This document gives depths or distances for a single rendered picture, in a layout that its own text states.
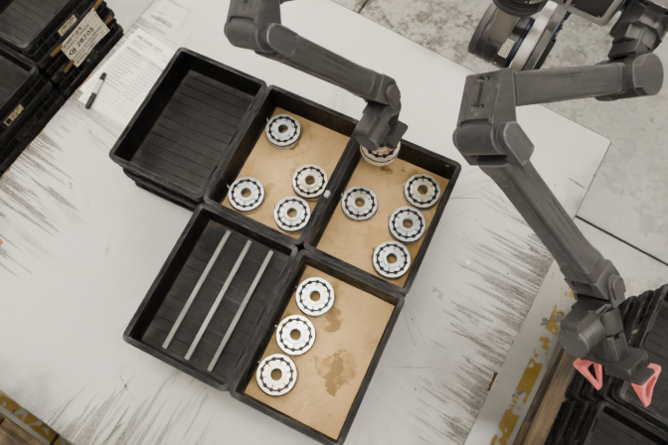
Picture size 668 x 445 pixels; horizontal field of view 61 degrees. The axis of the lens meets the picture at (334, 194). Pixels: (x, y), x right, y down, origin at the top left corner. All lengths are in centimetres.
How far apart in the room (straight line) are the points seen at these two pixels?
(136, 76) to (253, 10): 116
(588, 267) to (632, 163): 184
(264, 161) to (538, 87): 93
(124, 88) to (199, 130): 39
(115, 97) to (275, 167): 64
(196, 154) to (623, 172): 191
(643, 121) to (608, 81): 189
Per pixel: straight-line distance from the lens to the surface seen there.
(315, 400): 154
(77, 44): 261
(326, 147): 169
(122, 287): 181
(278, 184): 166
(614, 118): 296
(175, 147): 176
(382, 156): 148
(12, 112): 254
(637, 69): 116
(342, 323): 155
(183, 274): 163
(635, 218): 280
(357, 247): 159
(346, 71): 114
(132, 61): 211
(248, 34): 96
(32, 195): 201
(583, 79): 107
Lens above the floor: 237
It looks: 70 degrees down
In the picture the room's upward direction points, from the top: 1 degrees counter-clockwise
